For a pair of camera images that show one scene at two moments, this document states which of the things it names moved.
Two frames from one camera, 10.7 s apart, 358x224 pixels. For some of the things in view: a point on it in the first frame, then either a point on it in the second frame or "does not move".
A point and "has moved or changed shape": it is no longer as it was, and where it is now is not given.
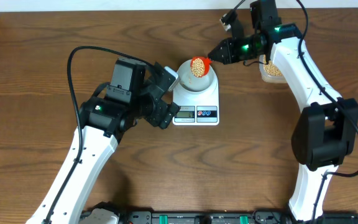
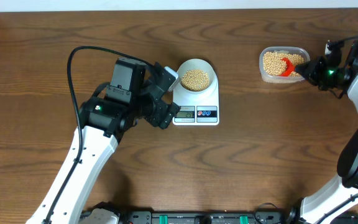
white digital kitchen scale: [197, 109] does not move
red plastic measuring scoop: [199, 66] has moved or changed shape
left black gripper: [161, 113] does not move
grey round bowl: [191, 84] does not move
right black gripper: [226, 45] → [311, 73]
